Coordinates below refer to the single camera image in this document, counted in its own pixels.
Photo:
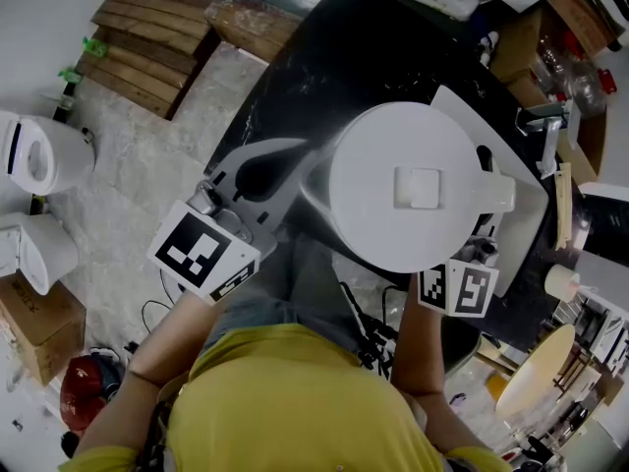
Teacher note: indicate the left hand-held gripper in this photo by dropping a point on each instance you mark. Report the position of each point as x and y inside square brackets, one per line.
[255, 214]

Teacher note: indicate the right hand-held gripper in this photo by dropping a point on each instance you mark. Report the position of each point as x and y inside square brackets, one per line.
[472, 288]

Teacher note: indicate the white round lidded appliance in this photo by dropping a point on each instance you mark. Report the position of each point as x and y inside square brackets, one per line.
[368, 190]

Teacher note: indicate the person's left forearm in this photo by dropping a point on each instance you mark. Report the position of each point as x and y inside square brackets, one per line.
[172, 342]

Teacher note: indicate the person's right forearm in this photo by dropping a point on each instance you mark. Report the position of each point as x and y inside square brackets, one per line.
[417, 347]

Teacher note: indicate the white rectangular tray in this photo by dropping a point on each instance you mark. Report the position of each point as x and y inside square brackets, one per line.
[521, 204]

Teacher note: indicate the grey and white fixture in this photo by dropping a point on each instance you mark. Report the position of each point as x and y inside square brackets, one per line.
[545, 121]

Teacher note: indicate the person's grey trousers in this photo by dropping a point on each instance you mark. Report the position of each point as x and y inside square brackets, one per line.
[304, 283]

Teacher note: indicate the light wooden stick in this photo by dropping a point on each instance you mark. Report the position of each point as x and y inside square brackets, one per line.
[563, 204]

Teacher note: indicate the brown cardboard tray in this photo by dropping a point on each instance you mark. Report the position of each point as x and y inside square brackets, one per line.
[587, 145]

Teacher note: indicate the clear plastic bottle bundle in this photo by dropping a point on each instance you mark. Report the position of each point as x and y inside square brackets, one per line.
[570, 76]

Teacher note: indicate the black cabinet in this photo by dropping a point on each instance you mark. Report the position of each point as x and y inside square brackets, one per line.
[609, 224]

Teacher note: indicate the white mug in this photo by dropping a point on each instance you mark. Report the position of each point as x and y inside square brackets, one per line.
[560, 283]

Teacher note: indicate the black table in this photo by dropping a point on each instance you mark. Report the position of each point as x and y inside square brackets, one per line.
[354, 42]

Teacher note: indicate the worn wooden beam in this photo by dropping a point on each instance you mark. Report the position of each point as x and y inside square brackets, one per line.
[250, 27]

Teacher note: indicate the dark wooden steps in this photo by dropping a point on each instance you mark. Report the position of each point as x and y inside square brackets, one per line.
[142, 62]

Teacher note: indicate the person's yellow shirt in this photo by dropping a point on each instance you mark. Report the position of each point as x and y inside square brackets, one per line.
[295, 401]

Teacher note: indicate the dark sneaker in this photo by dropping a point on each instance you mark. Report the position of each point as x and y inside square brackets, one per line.
[105, 357]

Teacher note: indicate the white smart toilet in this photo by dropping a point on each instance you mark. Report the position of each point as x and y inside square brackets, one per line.
[54, 155]
[39, 253]

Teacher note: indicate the round wooden stool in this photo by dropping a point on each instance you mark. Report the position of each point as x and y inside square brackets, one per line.
[497, 384]
[535, 371]

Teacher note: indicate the green plastic bottle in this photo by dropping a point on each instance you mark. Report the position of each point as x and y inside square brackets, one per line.
[68, 86]
[95, 47]

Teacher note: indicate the large cardboard box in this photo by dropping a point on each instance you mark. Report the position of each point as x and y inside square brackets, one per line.
[44, 332]

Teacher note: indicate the red cap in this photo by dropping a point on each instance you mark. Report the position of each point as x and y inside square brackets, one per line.
[81, 391]

